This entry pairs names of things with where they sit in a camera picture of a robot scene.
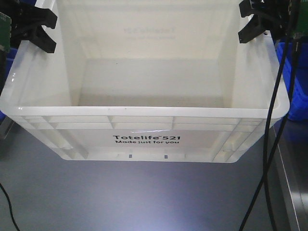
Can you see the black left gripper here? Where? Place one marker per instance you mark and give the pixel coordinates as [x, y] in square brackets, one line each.
[16, 15]

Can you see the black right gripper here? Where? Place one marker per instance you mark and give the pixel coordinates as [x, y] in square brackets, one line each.
[282, 17]

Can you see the white Totelife plastic crate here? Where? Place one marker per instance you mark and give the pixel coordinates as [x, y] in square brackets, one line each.
[144, 80]

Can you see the blue plastic bin left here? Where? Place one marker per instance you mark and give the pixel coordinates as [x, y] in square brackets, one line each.
[6, 61]

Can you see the blue plastic bin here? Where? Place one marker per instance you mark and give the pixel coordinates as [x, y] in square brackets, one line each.
[6, 61]
[299, 107]

